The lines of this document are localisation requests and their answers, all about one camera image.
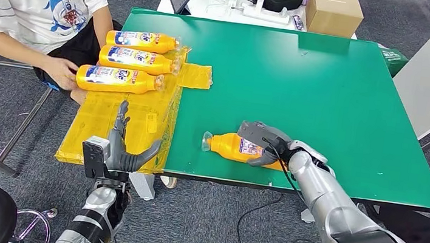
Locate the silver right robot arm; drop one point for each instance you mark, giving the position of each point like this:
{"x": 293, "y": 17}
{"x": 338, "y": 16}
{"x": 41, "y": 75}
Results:
{"x": 350, "y": 217}

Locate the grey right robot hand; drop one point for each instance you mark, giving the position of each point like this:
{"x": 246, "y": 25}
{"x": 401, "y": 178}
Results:
{"x": 273, "y": 141}

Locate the orange detergent bottle clear cap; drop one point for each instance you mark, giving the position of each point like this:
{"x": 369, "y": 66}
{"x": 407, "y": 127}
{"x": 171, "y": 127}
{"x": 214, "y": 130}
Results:
{"x": 146, "y": 84}
{"x": 167, "y": 44}
{"x": 228, "y": 146}
{"x": 164, "y": 66}

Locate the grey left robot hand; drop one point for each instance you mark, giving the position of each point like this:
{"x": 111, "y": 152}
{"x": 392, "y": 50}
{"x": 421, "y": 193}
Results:
{"x": 120, "y": 154}

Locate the brown cardboard box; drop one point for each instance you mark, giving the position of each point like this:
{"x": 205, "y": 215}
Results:
{"x": 334, "y": 13}

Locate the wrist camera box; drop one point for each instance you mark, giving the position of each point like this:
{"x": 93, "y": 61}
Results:
{"x": 252, "y": 131}
{"x": 93, "y": 157}

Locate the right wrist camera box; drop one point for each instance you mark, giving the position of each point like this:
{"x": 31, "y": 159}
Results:
{"x": 252, "y": 131}

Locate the green bin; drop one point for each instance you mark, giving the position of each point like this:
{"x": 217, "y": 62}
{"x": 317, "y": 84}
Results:
{"x": 393, "y": 59}

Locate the white power strip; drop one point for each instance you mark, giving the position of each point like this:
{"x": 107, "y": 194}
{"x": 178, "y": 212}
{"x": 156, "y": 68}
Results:
{"x": 266, "y": 16}

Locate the white table leg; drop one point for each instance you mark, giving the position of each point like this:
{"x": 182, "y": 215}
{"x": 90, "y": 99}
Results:
{"x": 307, "y": 216}
{"x": 144, "y": 187}

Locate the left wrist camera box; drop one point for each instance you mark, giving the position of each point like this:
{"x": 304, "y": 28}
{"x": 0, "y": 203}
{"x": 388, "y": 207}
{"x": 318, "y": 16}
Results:
{"x": 93, "y": 157}

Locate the small purple packet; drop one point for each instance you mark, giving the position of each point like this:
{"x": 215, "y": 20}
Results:
{"x": 298, "y": 22}

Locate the yellow taped cardboard board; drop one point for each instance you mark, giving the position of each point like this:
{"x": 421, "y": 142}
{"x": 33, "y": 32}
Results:
{"x": 117, "y": 125}

